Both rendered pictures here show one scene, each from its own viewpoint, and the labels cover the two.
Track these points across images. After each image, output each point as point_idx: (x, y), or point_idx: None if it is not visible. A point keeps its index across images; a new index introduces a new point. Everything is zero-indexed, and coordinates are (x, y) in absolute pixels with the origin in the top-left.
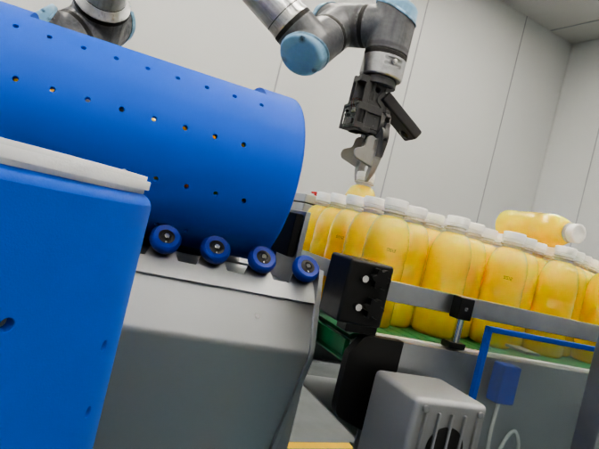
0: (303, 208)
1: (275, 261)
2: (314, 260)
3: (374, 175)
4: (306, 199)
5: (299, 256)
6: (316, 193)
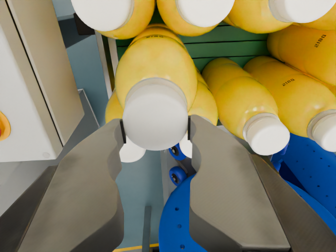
0: (68, 138)
1: (280, 165)
2: (288, 143)
3: (179, 103)
4: (60, 150)
5: (283, 154)
6: (0, 135)
